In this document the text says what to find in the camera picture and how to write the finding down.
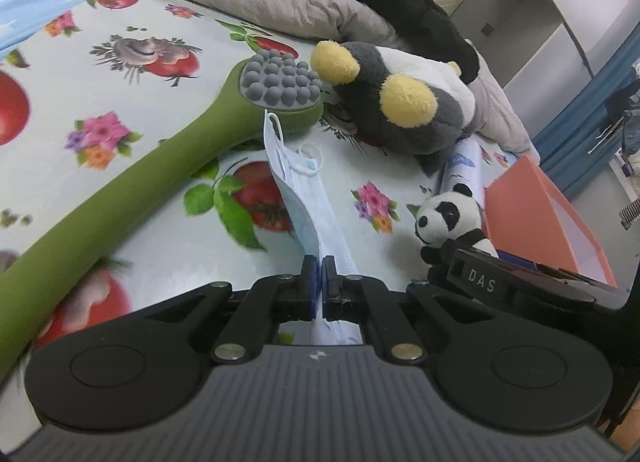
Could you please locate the small panda plush toy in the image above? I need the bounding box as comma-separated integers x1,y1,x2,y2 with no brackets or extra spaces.
414,183,501,267

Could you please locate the white wardrobe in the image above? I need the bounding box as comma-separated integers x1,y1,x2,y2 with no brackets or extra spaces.
450,0,640,143

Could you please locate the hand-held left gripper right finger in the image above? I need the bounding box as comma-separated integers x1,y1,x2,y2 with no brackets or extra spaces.
322,256,501,364

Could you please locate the fruit print sheet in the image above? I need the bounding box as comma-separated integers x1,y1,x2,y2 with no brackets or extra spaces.
0,0,521,358

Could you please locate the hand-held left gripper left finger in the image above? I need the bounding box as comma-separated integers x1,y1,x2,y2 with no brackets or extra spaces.
142,254,320,364

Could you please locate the dark cluttered rack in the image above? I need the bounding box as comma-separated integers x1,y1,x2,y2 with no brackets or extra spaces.
590,62,640,233

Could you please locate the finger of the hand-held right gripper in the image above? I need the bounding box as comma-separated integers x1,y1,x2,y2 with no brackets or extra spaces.
425,262,458,293

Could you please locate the blue face mask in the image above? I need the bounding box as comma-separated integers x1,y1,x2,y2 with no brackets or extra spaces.
262,112,366,348

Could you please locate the grey penguin plush toy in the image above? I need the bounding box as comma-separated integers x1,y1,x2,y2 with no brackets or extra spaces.
310,40,478,175

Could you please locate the white cylindrical tube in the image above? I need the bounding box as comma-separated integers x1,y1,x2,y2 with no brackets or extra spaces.
435,139,488,207

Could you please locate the orange cardboard box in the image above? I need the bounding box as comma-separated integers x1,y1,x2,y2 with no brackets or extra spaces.
484,156,618,287

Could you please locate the green massage hammer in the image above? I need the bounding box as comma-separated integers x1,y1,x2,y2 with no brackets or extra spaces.
0,52,326,383

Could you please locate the blue curtain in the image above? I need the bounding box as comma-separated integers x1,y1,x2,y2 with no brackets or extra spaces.
532,32,640,197

